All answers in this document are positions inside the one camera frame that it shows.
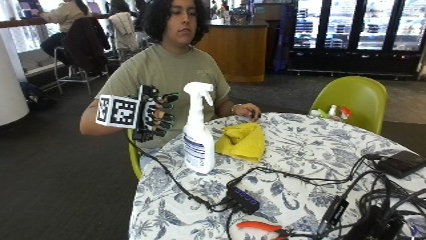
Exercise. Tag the small black adapter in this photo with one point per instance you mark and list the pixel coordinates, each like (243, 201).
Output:
(335, 210)

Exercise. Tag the green topped bottle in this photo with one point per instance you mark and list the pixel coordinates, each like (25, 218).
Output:
(318, 113)

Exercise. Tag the flat black box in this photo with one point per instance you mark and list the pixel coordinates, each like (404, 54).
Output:
(401, 163)

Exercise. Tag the white cube with black markers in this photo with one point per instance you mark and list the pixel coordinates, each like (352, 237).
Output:
(118, 111)

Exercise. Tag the chair with pale jacket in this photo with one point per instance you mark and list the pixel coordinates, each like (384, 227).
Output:
(125, 31)

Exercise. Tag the spray bottle with red trigger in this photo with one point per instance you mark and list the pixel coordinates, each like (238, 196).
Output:
(344, 113)

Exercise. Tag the wooden bar counter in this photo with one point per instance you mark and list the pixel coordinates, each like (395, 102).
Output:
(27, 22)

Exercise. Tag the metal stool with dark jacket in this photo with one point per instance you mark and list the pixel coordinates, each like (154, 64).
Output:
(85, 46)

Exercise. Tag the yellow cloth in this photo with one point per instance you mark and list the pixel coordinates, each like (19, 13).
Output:
(242, 141)

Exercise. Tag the green chair under the person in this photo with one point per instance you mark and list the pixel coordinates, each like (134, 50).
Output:
(134, 160)

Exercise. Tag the glass door refrigerators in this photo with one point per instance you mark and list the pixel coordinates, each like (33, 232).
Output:
(355, 33)

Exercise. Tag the the person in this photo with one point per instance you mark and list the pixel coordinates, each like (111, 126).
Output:
(168, 70)

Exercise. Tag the black hub with blue lights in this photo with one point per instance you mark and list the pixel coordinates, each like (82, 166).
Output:
(243, 199)

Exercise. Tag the empty green chair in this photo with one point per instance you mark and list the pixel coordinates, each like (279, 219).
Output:
(355, 100)

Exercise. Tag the dark backpack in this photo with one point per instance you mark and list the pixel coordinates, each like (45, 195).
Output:
(35, 95)

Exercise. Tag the small white spray bottle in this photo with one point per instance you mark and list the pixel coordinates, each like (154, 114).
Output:
(334, 110)

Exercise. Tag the white round column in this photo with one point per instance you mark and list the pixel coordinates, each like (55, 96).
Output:
(11, 76)

